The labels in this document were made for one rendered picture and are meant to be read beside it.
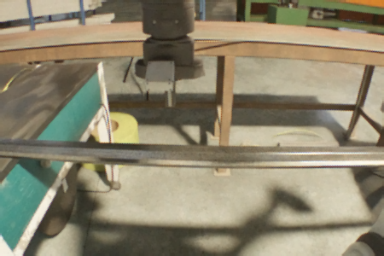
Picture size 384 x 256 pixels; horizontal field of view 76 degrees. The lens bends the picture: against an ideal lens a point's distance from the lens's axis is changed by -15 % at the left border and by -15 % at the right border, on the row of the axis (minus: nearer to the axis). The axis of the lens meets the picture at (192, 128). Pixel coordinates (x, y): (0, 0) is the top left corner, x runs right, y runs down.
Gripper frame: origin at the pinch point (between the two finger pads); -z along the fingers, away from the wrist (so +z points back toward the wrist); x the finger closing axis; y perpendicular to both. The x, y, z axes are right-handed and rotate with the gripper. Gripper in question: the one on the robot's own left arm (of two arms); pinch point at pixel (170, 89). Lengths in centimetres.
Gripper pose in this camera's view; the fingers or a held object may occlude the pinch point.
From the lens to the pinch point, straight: 52.3
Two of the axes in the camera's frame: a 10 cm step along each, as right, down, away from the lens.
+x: -10.0, -0.2, 0.3
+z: 0.0, -8.5, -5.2
